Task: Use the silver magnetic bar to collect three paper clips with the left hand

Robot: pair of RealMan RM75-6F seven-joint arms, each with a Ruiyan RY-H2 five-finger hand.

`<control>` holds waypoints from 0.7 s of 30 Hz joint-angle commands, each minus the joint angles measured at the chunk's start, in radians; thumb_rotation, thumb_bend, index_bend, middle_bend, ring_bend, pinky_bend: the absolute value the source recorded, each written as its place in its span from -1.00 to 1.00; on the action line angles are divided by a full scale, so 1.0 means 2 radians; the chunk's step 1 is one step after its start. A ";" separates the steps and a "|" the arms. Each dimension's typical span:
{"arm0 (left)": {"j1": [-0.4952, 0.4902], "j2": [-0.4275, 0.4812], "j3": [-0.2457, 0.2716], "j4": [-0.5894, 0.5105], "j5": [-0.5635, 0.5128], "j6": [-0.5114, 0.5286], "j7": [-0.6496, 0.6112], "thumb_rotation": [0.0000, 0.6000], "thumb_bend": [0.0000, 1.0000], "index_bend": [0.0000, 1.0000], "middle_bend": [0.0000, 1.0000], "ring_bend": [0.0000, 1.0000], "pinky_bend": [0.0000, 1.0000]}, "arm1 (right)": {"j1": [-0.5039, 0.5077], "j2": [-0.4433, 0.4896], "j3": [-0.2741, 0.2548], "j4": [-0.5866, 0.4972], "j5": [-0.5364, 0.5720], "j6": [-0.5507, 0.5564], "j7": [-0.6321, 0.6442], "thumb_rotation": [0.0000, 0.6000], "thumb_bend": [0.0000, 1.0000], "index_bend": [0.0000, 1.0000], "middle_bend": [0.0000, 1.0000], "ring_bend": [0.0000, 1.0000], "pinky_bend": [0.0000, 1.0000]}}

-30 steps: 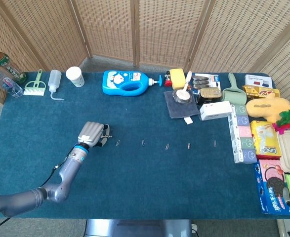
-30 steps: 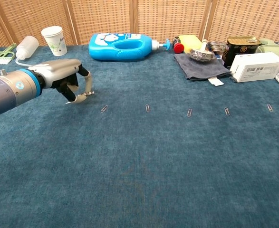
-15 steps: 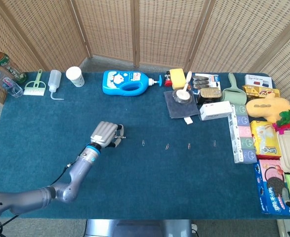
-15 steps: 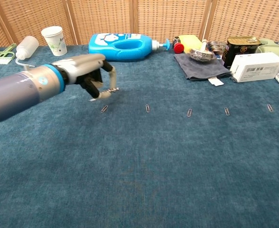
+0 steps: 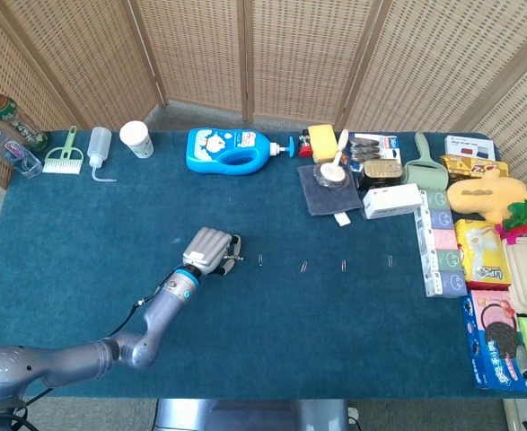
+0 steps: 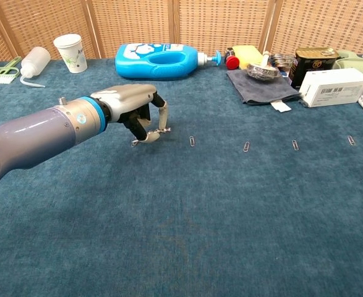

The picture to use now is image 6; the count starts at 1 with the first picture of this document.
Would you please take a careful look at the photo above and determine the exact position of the grey folded cloth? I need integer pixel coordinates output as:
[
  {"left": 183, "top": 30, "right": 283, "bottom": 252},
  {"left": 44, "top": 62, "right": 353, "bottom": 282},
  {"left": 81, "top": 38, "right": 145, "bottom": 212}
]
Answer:
[{"left": 226, "top": 68, "right": 301, "bottom": 113}]

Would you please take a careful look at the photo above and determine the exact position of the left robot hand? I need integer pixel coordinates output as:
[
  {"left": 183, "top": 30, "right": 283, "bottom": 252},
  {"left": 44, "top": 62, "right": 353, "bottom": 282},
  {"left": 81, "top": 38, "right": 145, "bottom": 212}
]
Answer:
[{"left": 90, "top": 84, "right": 169, "bottom": 145}]

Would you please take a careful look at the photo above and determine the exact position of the white paper cup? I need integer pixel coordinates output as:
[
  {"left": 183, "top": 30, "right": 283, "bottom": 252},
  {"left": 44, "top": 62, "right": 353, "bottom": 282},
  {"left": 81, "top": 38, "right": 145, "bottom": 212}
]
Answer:
[{"left": 53, "top": 33, "right": 88, "bottom": 74}]

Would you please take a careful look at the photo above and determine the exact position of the yellow sponge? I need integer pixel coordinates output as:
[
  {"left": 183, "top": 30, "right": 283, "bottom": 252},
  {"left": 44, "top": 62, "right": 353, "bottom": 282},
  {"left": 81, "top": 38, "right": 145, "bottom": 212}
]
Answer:
[{"left": 232, "top": 45, "right": 264, "bottom": 71}]

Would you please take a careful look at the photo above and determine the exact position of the gold black meat can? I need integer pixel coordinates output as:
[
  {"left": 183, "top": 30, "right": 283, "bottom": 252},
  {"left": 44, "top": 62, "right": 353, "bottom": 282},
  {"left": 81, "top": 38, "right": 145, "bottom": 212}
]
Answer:
[{"left": 290, "top": 47, "right": 340, "bottom": 90}]

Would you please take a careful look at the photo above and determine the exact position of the woven rattan folding screen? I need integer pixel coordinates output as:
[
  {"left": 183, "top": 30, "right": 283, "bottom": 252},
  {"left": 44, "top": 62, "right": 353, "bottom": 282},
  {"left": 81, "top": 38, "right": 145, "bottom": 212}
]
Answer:
[{"left": 0, "top": 0, "right": 363, "bottom": 62}]

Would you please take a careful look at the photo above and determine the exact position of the blue pump detergent bottle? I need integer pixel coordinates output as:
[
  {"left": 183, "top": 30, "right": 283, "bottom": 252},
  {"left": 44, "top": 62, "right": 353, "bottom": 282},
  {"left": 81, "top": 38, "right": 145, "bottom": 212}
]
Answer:
[{"left": 114, "top": 43, "right": 222, "bottom": 82}]

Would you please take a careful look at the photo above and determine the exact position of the white cardboard box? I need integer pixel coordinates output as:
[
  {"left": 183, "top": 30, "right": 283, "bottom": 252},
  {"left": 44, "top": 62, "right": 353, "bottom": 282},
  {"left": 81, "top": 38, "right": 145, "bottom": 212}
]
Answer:
[{"left": 298, "top": 67, "right": 363, "bottom": 108}]

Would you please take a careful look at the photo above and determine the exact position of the translucent squeeze wash bottle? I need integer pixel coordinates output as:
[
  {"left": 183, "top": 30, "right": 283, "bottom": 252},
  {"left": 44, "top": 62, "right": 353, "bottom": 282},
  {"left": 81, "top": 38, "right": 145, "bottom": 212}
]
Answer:
[{"left": 19, "top": 46, "right": 51, "bottom": 88}]

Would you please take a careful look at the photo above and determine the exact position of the black tape roll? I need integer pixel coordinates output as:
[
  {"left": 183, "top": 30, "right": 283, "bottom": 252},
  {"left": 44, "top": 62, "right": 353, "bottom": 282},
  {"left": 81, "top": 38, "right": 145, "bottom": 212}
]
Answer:
[{"left": 246, "top": 61, "right": 278, "bottom": 81}]

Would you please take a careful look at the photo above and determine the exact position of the blue carpet table mat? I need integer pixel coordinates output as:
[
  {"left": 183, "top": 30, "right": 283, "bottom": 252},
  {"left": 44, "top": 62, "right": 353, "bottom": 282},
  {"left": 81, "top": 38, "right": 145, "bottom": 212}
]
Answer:
[{"left": 0, "top": 57, "right": 363, "bottom": 297}]

